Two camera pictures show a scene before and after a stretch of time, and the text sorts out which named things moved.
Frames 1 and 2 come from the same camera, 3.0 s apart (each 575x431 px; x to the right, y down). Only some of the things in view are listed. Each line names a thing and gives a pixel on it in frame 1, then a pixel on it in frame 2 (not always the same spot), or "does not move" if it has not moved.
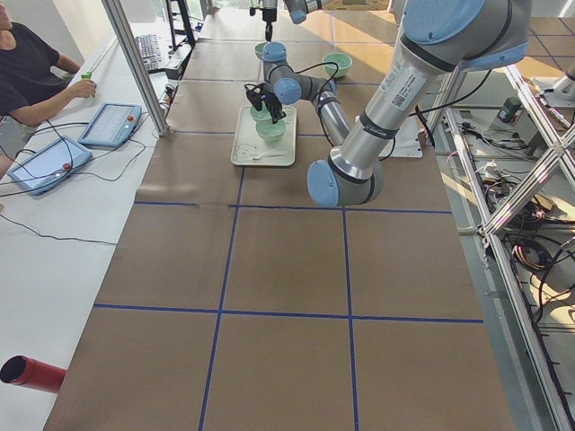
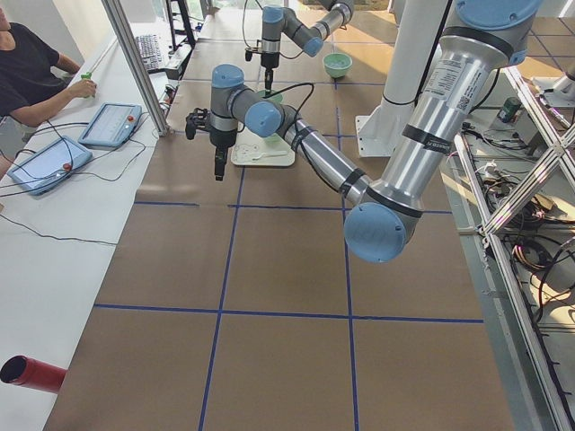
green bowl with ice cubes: [343, 61] does not move
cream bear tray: [250, 149] does not move
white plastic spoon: [267, 154] does not move
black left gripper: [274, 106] -> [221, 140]
